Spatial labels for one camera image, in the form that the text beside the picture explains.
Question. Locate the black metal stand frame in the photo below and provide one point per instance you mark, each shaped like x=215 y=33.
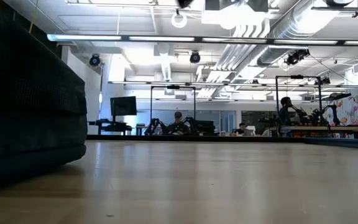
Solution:
x=172 y=87
x=319 y=93

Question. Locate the navy blue backpack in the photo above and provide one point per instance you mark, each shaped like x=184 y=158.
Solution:
x=26 y=109

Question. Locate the person wearing cap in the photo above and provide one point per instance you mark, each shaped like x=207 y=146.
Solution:
x=178 y=126

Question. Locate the black ceiling track fixture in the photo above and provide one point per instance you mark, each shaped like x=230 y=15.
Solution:
x=337 y=6

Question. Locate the black aluminium table frame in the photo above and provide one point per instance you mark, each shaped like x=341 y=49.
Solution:
x=197 y=138

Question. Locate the dark background desk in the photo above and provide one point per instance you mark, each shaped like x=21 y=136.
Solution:
x=112 y=126

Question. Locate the black background monitor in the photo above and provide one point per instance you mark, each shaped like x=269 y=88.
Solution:
x=205 y=126

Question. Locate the silver ceiling air duct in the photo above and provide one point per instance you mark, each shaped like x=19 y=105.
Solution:
x=291 y=28

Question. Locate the seated person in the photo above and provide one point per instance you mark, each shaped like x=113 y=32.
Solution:
x=240 y=129

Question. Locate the white ceiling light fixture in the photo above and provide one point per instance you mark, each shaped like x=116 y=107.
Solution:
x=166 y=38

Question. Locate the round black ceiling camera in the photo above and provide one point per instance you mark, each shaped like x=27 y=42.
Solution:
x=194 y=57
x=94 y=60

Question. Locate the black ceiling camera rig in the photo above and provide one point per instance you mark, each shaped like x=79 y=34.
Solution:
x=295 y=57

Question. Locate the black monitor on stand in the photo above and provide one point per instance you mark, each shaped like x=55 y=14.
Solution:
x=123 y=106

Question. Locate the wooden background table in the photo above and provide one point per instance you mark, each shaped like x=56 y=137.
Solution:
x=328 y=128

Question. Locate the floral patterned cloth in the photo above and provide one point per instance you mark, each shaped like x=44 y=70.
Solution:
x=348 y=110

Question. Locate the black background robot arm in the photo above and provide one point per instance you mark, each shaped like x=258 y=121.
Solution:
x=154 y=126
x=191 y=124
x=312 y=116

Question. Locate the white laptop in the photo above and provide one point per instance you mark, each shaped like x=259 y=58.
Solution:
x=250 y=131

